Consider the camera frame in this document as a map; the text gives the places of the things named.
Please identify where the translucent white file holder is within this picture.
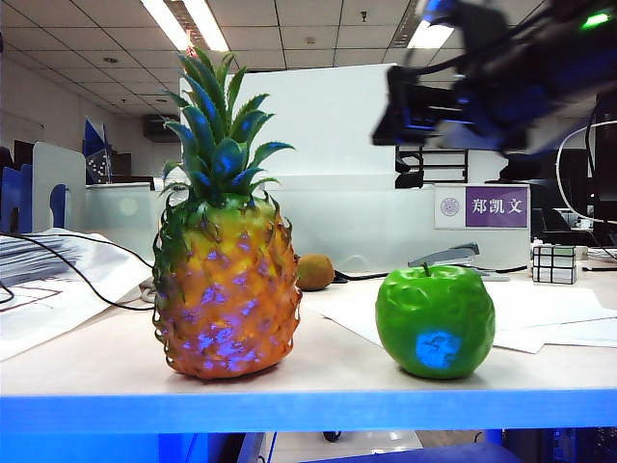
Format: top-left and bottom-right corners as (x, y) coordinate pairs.
(32, 141), (87, 232)

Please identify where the black monitor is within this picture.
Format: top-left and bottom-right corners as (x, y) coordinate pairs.
(592, 91), (617, 247)

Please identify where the long ceiling light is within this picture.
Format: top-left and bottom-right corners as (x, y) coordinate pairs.
(407, 17), (457, 49)
(142, 0), (194, 52)
(182, 0), (230, 52)

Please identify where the black looped cable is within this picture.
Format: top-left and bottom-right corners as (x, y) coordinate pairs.
(584, 110), (617, 261)

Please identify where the white paper sheet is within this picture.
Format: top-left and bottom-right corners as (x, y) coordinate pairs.
(491, 317), (617, 356)
(317, 279), (617, 348)

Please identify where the orange plastic pineapple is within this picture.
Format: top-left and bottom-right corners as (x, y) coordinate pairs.
(151, 46), (304, 382)

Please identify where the thin black cable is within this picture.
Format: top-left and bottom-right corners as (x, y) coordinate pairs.
(0, 232), (155, 311)

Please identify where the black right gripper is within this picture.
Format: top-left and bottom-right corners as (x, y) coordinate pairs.
(370, 65), (464, 147)

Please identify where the white AOC monitor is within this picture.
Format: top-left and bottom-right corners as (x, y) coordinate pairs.
(179, 62), (399, 177)

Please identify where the frosted glass desk partition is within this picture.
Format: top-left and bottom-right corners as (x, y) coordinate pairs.
(85, 182), (531, 277)

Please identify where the silver mirror cube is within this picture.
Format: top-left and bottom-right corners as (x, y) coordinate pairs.
(530, 244), (578, 285)

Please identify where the translucent plastic print bag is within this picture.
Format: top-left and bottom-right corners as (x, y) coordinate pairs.
(0, 229), (155, 363)

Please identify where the brown kiwi fruit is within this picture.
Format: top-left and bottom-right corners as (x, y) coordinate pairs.
(296, 254), (336, 292)

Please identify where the black metal rack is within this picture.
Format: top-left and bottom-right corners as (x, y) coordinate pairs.
(394, 142), (469, 189)

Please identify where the green plastic apple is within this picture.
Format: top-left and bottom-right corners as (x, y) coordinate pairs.
(374, 262), (496, 380)

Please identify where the black monitor cable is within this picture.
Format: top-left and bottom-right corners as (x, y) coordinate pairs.
(332, 263), (529, 284)

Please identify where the purple white name plate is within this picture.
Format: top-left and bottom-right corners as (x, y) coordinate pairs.
(433, 183), (530, 231)

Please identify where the white looped cable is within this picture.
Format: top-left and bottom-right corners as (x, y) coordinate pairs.
(554, 120), (617, 226)

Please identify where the blue file holder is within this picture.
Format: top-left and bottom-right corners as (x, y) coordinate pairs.
(0, 163), (34, 235)

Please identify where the grey stapler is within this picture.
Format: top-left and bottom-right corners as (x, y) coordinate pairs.
(407, 242), (511, 283)

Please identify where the blue patterned triangular board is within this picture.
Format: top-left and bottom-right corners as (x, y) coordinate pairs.
(84, 117), (117, 184)

